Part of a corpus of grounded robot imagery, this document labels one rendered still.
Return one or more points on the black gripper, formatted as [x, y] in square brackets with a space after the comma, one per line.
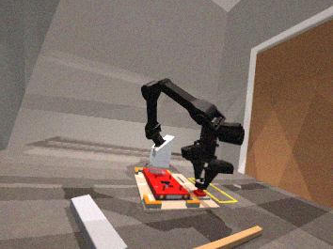
[214, 166]

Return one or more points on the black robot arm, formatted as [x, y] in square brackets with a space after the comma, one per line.
[203, 112]

